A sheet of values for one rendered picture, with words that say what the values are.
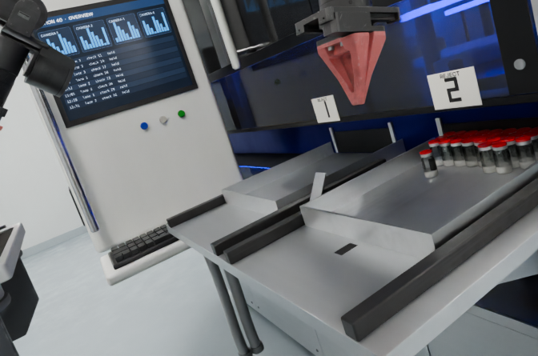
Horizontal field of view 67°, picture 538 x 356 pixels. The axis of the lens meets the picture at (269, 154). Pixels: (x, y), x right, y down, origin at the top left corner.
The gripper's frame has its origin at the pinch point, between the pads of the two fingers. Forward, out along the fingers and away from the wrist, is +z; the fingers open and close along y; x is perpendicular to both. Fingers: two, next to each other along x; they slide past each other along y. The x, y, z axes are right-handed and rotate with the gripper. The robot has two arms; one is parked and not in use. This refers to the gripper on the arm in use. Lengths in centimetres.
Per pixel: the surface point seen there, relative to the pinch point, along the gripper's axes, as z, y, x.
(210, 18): -34, 21, 85
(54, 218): 81, -32, 545
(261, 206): 17.3, 3.4, 34.8
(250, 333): 77, 23, 98
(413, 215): 17.3, 11.8, 4.9
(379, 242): 18.4, 3.2, 3.1
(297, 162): 13, 25, 54
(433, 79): -1.6, 25.8, 10.0
